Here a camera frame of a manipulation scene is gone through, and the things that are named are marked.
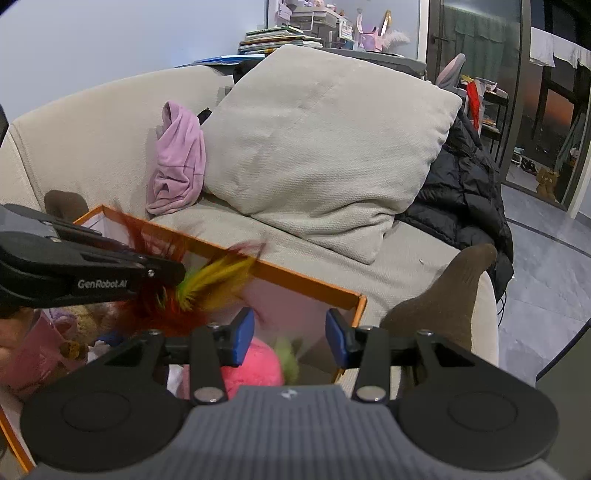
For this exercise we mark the pink unicorn toys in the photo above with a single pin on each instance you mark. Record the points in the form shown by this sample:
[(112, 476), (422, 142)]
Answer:
[(369, 39)]

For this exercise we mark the person's left foot brown sock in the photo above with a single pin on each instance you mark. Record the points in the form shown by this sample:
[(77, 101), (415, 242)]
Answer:
[(64, 205)]

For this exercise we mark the orange cardboard box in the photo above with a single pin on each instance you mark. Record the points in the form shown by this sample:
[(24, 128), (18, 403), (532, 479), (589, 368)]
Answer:
[(300, 318)]

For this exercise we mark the white hanging clothes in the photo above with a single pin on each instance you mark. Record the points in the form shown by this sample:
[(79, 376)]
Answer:
[(542, 46)]

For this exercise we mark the pink wallet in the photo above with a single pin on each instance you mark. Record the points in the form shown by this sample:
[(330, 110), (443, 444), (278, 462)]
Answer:
[(41, 355)]

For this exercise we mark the pink cloth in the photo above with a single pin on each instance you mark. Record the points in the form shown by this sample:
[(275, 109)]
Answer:
[(178, 161)]

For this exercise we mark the red cloth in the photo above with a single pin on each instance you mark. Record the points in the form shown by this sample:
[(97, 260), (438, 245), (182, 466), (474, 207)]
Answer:
[(473, 101)]

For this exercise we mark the blue folder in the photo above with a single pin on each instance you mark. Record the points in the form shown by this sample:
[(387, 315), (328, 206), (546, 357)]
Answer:
[(226, 58)]

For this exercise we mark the person's foot brown sock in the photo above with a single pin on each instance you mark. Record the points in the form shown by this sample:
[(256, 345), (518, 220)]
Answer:
[(438, 304), (64, 205)]

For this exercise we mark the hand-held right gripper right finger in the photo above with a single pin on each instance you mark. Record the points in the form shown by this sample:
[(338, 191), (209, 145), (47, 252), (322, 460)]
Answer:
[(334, 339)]

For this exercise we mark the stack of books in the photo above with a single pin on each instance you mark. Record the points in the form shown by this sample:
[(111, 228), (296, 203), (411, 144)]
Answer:
[(277, 39)]

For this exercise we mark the grey eared chair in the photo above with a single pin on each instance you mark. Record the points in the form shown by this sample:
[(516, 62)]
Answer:
[(450, 74)]

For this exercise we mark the green fluffy toy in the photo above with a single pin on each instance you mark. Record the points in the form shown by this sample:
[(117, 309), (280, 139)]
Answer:
[(288, 360)]

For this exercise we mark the beige sofa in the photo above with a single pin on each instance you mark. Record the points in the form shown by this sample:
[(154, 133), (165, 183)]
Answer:
[(92, 138)]

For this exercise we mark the white desk organizer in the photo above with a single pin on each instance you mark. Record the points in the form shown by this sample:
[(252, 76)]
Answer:
[(314, 18)]

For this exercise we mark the beige cushion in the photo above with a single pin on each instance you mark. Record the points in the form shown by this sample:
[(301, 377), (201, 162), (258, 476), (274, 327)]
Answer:
[(323, 152)]

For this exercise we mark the brown teddy bear plush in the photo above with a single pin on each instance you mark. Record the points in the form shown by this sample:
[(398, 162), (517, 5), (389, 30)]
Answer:
[(87, 323)]

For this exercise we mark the marble coffee table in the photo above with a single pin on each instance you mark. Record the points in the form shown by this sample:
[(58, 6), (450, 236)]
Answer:
[(568, 378)]

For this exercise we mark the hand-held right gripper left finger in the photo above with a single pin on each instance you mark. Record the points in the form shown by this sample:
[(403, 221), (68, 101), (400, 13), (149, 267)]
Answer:
[(242, 339)]

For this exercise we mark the person's right foot brown sock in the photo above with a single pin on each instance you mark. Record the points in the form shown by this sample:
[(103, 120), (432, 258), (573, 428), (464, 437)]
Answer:
[(438, 304)]

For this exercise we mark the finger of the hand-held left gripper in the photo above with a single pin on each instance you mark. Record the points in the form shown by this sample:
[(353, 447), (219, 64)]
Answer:
[(115, 281), (55, 226)]

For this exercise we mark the dark desk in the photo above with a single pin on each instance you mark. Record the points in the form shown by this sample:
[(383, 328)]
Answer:
[(392, 60)]

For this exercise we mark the black puffer jacket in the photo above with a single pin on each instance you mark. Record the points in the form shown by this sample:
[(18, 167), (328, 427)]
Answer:
[(461, 198)]

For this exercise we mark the glass sliding door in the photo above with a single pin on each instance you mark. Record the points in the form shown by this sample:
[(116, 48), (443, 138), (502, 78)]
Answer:
[(489, 37)]

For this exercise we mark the colourful feather toy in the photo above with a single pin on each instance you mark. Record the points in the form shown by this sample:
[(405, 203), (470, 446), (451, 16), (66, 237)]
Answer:
[(212, 279)]

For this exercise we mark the pink plush toy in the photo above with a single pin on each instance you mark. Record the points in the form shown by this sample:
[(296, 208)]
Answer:
[(258, 369)]

